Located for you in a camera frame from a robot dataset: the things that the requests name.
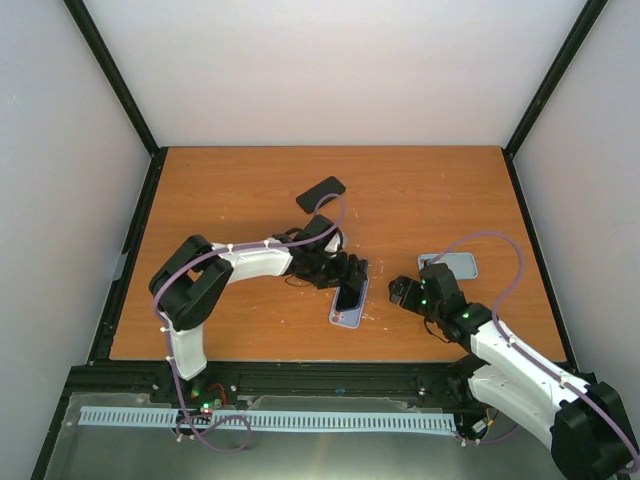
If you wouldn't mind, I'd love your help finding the black left frame post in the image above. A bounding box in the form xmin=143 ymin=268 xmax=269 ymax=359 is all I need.
xmin=63 ymin=0 xmax=162 ymax=160

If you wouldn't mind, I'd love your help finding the light blue cable duct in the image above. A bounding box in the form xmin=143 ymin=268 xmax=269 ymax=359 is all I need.
xmin=77 ymin=406 xmax=456 ymax=436

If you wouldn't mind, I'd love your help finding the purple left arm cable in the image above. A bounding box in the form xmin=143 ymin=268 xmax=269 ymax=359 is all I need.
xmin=150 ymin=192 xmax=349 ymax=401

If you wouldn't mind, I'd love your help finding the black phone on table top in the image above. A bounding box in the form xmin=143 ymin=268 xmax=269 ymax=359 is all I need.
xmin=296 ymin=176 xmax=346 ymax=214

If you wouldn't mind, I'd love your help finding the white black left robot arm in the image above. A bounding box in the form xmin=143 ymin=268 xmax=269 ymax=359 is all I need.
xmin=149 ymin=214 xmax=368 ymax=403

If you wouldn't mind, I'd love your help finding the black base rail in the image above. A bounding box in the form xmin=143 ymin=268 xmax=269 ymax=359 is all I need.
xmin=149 ymin=360 xmax=501 ymax=412

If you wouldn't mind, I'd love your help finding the blue phone black screen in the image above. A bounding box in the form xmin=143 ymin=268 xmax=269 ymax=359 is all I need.
xmin=334 ymin=282 xmax=367 ymax=312

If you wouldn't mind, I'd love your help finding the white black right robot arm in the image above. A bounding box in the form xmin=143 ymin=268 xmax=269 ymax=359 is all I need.
xmin=389 ymin=263 xmax=639 ymax=479

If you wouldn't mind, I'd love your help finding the black right frame post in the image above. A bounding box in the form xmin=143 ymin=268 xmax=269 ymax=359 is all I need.
xmin=504 ymin=0 xmax=610 ymax=156

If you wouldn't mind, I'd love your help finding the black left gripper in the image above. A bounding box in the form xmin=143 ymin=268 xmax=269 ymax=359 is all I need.
xmin=307 ymin=249 xmax=367 ymax=290

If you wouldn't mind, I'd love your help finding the lavender phone case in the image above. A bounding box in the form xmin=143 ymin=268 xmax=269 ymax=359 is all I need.
xmin=328 ymin=281 xmax=369 ymax=329

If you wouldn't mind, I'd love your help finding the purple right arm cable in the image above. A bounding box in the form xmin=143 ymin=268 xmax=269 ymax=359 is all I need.
xmin=427 ymin=231 xmax=640 ymax=476

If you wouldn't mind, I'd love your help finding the light blue phone case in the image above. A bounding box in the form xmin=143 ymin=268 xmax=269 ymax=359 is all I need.
xmin=418 ymin=252 xmax=479 ymax=280

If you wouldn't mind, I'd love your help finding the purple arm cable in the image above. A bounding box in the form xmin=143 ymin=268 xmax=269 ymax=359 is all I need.
xmin=150 ymin=192 xmax=349 ymax=401
xmin=427 ymin=231 xmax=640 ymax=476

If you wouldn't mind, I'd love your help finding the black frame post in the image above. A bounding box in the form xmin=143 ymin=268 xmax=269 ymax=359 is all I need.
xmin=504 ymin=0 xmax=610 ymax=156
xmin=63 ymin=0 xmax=162 ymax=160

